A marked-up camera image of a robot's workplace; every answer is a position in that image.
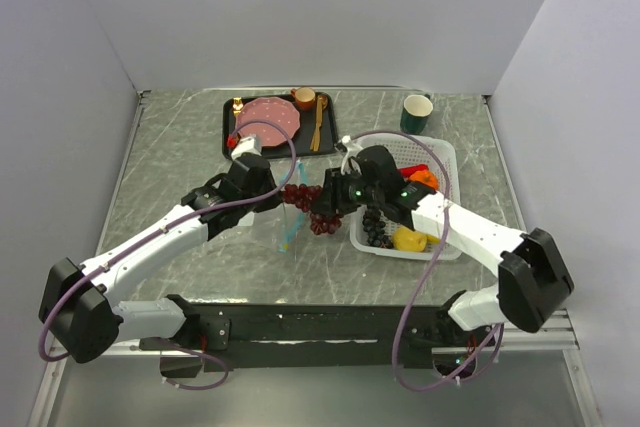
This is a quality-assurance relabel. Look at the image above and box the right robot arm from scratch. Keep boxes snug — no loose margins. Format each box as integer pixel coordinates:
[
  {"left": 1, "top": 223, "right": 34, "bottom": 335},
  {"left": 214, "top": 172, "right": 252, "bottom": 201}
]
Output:
[{"left": 311, "top": 145, "right": 574, "bottom": 345}]

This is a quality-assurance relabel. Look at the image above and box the gold knife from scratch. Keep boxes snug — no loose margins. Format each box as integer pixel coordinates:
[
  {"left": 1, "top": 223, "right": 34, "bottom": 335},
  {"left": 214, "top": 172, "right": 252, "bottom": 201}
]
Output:
[{"left": 310, "top": 103, "right": 323, "bottom": 152}]

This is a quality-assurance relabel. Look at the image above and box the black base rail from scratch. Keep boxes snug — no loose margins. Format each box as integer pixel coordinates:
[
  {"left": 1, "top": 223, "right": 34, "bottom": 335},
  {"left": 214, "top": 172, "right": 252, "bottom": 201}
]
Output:
[{"left": 168, "top": 295, "right": 490, "bottom": 371}]

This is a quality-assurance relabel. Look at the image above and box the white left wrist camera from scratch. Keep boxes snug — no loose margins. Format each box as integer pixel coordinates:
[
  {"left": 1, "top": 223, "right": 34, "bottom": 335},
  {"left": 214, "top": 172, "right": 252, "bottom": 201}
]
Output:
[{"left": 227, "top": 134, "right": 262, "bottom": 160}]

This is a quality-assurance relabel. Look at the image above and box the orange small cup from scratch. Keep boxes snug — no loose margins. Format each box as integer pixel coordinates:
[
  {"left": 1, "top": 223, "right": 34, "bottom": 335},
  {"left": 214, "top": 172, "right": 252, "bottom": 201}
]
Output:
[{"left": 291, "top": 87, "right": 317, "bottom": 112}]

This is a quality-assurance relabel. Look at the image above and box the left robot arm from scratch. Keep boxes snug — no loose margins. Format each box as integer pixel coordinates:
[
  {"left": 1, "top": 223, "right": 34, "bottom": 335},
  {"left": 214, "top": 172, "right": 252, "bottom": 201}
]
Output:
[{"left": 39, "top": 153, "right": 281, "bottom": 363}]

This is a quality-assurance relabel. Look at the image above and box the gold fork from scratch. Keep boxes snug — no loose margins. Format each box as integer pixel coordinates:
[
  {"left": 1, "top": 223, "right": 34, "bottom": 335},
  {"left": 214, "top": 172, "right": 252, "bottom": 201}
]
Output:
[{"left": 232, "top": 97, "right": 244, "bottom": 123}]

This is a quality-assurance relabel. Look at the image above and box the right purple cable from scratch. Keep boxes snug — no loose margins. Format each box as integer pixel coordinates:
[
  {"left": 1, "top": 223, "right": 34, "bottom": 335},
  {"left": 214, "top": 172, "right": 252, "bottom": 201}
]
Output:
[{"left": 339, "top": 129, "right": 504, "bottom": 392}]

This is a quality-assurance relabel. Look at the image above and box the yellow banana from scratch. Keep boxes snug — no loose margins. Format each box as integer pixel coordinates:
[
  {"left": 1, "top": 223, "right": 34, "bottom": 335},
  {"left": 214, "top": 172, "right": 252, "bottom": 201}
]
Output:
[{"left": 425, "top": 234, "right": 441, "bottom": 243}]

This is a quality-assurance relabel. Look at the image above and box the clear zip top bag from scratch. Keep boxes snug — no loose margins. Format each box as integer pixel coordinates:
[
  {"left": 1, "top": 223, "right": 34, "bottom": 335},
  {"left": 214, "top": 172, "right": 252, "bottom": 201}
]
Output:
[{"left": 249, "top": 157, "right": 321, "bottom": 273}]

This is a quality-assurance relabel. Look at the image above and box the gold spoon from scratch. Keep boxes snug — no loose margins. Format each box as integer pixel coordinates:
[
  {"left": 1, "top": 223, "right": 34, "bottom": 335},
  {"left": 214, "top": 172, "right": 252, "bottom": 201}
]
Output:
[{"left": 317, "top": 94, "right": 328, "bottom": 111}]

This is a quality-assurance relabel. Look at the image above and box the yellow lemon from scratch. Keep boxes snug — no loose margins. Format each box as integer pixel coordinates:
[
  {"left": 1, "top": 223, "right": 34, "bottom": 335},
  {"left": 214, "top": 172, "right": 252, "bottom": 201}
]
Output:
[{"left": 392, "top": 226, "right": 428, "bottom": 252}]

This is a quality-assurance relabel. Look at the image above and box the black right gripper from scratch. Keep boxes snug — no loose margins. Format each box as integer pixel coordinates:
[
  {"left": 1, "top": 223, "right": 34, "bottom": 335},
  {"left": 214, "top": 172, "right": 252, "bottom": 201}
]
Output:
[{"left": 310, "top": 166, "right": 383, "bottom": 216}]

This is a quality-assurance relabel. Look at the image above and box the pink dotted plate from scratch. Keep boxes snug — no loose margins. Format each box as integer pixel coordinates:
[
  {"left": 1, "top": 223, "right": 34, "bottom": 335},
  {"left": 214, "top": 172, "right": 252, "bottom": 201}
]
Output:
[{"left": 236, "top": 97, "right": 301, "bottom": 148}]

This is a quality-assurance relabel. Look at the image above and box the dark purple grape bunch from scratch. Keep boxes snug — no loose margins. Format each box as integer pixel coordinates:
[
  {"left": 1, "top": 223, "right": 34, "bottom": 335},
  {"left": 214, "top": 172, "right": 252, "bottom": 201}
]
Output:
[{"left": 361, "top": 207, "right": 393, "bottom": 249}]

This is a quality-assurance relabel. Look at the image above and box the red chili pepper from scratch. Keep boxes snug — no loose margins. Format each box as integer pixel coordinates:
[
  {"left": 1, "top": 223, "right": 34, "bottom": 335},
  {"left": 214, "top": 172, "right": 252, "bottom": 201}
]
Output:
[{"left": 399, "top": 164, "right": 429, "bottom": 178}]

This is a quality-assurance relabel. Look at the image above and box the red grape bunch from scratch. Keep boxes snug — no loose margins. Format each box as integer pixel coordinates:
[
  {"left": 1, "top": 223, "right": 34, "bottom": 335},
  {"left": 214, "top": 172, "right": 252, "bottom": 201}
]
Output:
[{"left": 282, "top": 183, "right": 342, "bottom": 235}]

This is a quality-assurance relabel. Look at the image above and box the black serving tray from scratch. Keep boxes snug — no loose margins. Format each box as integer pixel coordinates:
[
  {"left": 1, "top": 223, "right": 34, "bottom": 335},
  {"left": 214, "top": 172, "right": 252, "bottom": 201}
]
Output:
[{"left": 222, "top": 92, "right": 338, "bottom": 159}]

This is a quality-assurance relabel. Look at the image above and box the dark green cup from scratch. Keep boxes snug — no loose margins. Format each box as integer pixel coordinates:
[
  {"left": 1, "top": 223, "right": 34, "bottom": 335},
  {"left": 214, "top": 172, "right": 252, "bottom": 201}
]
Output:
[{"left": 400, "top": 94, "right": 434, "bottom": 135}]

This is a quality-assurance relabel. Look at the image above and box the white plastic basket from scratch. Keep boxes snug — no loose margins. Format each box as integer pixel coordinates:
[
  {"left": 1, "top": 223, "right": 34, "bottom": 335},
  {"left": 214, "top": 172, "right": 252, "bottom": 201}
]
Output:
[{"left": 349, "top": 132, "right": 460, "bottom": 262}]

